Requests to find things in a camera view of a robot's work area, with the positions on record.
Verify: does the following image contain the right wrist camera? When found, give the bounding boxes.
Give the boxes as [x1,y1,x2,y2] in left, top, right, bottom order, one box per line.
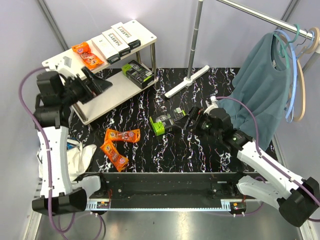
[204,95,218,113]

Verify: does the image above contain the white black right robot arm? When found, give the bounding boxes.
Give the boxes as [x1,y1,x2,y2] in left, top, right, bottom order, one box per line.
[175,106,320,227]

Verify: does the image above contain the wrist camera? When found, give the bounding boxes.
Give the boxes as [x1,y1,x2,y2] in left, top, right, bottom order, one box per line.
[204,95,218,113]
[48,56,76,77]

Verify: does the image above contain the white printed cloth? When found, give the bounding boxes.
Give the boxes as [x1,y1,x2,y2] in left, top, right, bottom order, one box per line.
[36,136,98,183]

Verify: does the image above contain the white Harry's box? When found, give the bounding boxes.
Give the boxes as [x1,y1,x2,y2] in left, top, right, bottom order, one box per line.
[102,28,131,57]
[111,22,141,50]

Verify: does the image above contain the green black razor box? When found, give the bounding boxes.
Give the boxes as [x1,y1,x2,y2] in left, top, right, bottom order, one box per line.
[149,107,186,136]

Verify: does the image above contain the clothes rack stand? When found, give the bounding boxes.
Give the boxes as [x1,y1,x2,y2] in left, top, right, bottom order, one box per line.
[165,0,320,98]

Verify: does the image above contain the blue hanger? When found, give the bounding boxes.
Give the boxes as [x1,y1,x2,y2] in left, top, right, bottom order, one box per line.
[274,29,316,123]

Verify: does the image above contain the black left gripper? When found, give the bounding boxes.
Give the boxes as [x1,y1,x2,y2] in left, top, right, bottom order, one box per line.
[60,66,113,107]

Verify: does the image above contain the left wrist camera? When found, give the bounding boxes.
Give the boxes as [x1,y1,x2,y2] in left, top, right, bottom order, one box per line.
[48,56,76,77]

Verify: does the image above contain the white H razor box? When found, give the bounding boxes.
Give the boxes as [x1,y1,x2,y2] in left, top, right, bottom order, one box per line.
[91,34,121,65]

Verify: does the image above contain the teal t-shirt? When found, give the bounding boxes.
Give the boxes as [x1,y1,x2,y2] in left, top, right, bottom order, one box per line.
[217,32,292,150]

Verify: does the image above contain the white two-tier shelf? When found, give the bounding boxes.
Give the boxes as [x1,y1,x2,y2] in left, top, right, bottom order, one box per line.
[42,19,157,125]

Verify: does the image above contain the wooden hanger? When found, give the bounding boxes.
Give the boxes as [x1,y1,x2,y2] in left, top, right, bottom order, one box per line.
[277,26,320,123]

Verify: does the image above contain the teal hanger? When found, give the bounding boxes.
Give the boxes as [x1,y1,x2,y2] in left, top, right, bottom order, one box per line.
[273,24,300,72]

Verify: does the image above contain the aluminium frame rail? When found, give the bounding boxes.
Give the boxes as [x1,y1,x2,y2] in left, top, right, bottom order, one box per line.
[85,196,246,212]

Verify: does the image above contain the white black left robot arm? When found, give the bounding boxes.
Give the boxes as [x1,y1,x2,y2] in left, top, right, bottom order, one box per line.
[32,67,111,216]

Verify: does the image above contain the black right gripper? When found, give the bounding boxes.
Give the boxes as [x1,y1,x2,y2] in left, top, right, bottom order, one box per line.
[173,105,222,140]

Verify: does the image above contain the orange razor pack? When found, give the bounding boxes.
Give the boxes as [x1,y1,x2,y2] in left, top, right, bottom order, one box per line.
[71,42,104,70]
[104,128,141,143]
[100,139,129,172]

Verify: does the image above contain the green black razor box shelved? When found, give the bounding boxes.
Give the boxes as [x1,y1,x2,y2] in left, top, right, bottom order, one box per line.
[121,60,155,89]

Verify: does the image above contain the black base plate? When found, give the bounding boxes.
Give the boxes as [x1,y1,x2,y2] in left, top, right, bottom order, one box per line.
[89,172,249,201]

